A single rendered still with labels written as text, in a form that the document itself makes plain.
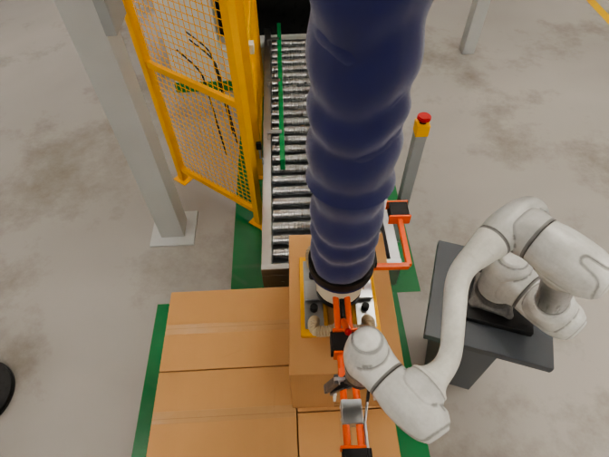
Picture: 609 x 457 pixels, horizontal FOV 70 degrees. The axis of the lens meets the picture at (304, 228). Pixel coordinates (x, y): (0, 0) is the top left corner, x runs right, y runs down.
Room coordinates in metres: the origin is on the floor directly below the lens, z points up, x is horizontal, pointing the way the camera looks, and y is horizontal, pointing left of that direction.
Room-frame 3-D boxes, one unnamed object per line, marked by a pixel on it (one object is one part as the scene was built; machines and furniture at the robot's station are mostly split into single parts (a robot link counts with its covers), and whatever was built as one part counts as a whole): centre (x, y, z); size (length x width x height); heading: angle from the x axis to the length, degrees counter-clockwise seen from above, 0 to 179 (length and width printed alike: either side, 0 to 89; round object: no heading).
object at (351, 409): (0.36, -0.13, 1.07); 0.07 x 0.07 x 0.04; 1
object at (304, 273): (0.82, -0.03, 0.97); 0.34 x 0.10 x 0.05; 1
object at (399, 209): (1.13, -0.38, 1.07); 0.09 x 0.08 x 0.05; 91
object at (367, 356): (0.40, -0.15, 1.41); 0.13 x 0.11 x 0.16; 38
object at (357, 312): (0.83, -0.22, 0.97); 0.34 x 0.10 x 0.05; 1
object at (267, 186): (2.34, 0.24, 0.50); 2.31 x 0.05 x 0.19; 2
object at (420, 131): (1.77, -0.61, 0.50); 0.07 x 0.07 x 1.00; 2
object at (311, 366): (0.82, -0.13, 0.74); 0.60 x 0.40 x 0.40; 0
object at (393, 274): (1.18, -0.13, 0.47); 0.70 x 0.03 x 0.15; 92
